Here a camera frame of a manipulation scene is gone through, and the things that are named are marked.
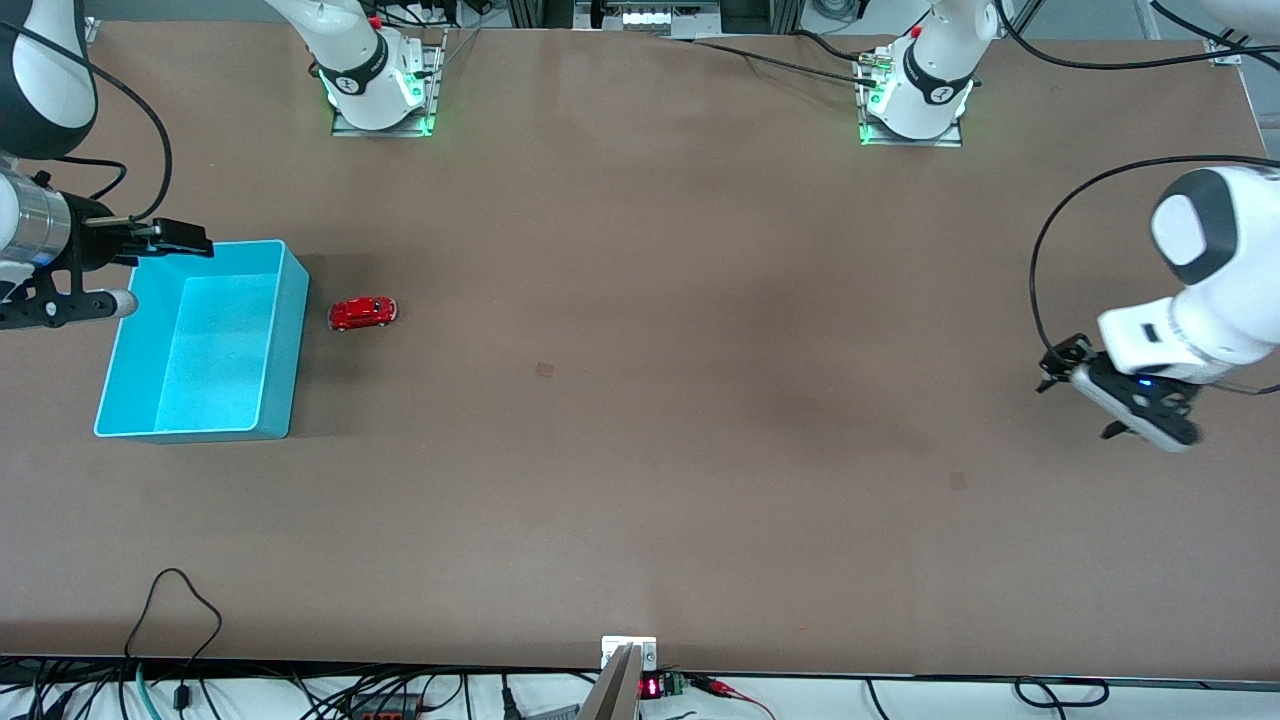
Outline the red beetle toy car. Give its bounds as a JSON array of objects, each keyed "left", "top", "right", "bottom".
[{"left": 328, "top": 296, "right": 398, "bottom": 332}]

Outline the blue plastic box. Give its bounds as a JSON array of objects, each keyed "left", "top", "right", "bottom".
[{"left": 94, "top": 238, "right": 311, "bottom": 442}]

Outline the lit equipment box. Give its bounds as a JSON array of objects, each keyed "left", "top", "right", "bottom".
[{"left": 573, "top": 0, "right": 723, "bottom": 33}]

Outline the black power strip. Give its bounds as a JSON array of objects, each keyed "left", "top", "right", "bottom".
[{"left": 345, "top": 693, "right": 421, "bottom": 720}]

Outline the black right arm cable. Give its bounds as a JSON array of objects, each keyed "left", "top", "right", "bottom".
[{"left": 0, "top": 18, "right": 176, "bottom": 223}]

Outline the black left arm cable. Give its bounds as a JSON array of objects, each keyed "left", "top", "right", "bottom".
[{"left": 995, "top": 0, "right": 1280, "bottom": 353}]

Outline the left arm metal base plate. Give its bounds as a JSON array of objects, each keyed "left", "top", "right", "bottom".
[{"left": 855, "top": 45, "right": 966, "bottom": 149}]

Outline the black coiled cable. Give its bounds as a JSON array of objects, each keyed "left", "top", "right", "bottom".
[{"left": 1013, "top": 677, "right": 1111, "bottom": 709}]

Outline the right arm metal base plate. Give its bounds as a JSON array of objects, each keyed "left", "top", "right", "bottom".
[{"left": 330, "top": 28, "right": 446, "bottom": 139}]

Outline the thin black looped cable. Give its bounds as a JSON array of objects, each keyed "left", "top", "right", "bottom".
[{"left": 123, "top": 567, "right": 224, "bottom": 711}]

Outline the black cable to arm base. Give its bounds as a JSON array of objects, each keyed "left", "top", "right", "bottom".
[{"left": 660, "top": 30, "right": 883, "bottom": 89}]

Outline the red clip lead wire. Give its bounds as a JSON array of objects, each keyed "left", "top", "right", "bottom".
[{"left": 688, "top": 675, "right": 776, "bottom": 720}]

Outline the white metal table bracket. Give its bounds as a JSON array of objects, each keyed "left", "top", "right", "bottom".
[{"left": 601, "top": 636, "right": 658, "bottom": 671}]

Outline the grey metal camera beam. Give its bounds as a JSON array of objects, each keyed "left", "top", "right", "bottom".
[{"left": 578, "top": 645, "right": 641, "bottom": 720}]

